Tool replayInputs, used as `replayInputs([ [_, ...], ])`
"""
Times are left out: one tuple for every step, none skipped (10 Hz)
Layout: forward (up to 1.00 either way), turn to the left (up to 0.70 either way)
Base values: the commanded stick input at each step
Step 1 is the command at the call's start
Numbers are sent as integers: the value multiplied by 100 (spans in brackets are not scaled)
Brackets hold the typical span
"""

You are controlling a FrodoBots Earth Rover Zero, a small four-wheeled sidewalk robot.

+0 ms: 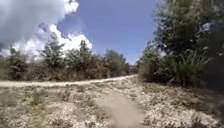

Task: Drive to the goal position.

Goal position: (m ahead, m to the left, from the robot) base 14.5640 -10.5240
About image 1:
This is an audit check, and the row of bushy trees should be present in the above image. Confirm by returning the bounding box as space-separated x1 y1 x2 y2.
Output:
0 34 139 82

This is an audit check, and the narrow bare dirt path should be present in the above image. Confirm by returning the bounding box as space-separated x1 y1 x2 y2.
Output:
95 92 148 128

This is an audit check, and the pale gravel track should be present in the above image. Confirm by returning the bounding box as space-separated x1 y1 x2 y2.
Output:
0 74 139 89

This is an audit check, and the pale dry scrub ground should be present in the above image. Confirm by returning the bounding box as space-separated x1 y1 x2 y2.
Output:
0 77 224 128

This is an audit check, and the clump of tall trees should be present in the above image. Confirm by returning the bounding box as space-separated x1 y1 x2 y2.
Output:
136 0 224 93

